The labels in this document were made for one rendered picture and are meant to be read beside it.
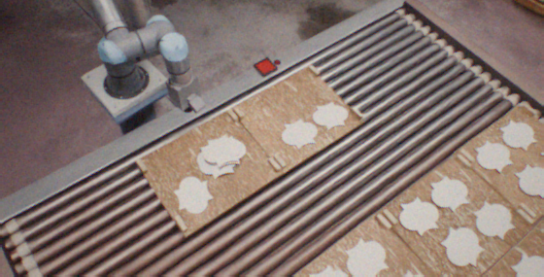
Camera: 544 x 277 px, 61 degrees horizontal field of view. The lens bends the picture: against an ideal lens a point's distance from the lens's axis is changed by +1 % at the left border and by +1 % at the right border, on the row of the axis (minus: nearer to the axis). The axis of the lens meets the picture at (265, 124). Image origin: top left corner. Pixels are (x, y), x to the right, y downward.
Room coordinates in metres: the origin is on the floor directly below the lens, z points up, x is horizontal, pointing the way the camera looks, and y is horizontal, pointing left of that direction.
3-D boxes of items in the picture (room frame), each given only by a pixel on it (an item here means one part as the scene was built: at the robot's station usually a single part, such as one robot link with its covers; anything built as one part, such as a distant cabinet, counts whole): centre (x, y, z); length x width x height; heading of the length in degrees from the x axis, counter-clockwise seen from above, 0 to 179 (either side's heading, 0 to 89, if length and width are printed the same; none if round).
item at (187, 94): (0.92, 0.26, 1.22); 0.12 x 0.09 x 0.16; 51
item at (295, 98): (1.08, -0.12, 0.93); 0.41 x 0.35 x 0.02; 131
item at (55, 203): (1.15, 0.10, 0.90); 1.95 x 0.05 x 0.05; 132
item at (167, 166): (0.81, 0.19, 0.93); 0.41 x 0.35 x 0.02; 132
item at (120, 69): (1.20, 0.60, 1.06); 0.13 x 0.12 x 0.14; 123
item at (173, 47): (0.94, 0.29, 1.38); 0.09 x 0.08 x 0.11; 33
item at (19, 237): (1.11, 0.07, 0.90); 1.95 x 0.05 x 0.05; 132
